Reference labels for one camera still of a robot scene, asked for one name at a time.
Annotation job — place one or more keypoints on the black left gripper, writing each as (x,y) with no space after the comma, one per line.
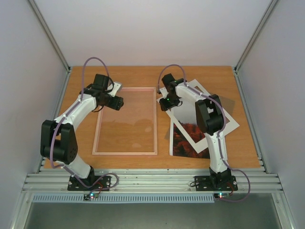
(117,104)

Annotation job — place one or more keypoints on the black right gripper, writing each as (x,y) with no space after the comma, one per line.
(163,105)

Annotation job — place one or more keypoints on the clear acrylic sheet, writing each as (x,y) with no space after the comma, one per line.
(127,121)

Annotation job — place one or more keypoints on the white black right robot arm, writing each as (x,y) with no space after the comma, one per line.
(210,119)

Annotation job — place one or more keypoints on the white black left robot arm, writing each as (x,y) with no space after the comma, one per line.
(58,138)

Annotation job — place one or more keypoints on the autumn forest photo print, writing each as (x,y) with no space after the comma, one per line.
(179,145)

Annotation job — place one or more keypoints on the brown cardboard backing board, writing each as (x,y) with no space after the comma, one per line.
(226,102)

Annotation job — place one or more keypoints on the left controller board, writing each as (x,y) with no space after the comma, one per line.
(91,196)

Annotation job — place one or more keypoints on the controller board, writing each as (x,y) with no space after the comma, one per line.
(91,196)
(222,195)

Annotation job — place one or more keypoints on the right controller board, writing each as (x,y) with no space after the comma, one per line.
(222,195)

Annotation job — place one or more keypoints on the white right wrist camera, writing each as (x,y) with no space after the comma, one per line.
(163,92)

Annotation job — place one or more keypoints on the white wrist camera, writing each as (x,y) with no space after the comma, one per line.
(163,92)
(114,88)

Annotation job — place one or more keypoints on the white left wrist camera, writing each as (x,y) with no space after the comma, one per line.
(114,88)

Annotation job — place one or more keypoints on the pink wooden picture frame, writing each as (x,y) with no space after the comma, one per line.
(126,121)

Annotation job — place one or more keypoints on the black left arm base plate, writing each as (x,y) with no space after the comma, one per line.
(87,184)

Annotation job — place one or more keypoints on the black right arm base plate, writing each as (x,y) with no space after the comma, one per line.
(205,183)

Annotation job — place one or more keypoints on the grey slotted cable duct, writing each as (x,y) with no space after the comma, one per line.
(123,198)

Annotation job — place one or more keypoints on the left aluminium corner post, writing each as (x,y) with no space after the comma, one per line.
(38,14)

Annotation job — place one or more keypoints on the aluminium corner post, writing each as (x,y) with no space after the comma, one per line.
(38,14)
(258,30)

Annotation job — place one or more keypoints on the aluminium front rail platform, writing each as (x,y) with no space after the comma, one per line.
(155,181)

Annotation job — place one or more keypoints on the right aluminium corner post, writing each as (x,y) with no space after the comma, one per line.
(258,30)

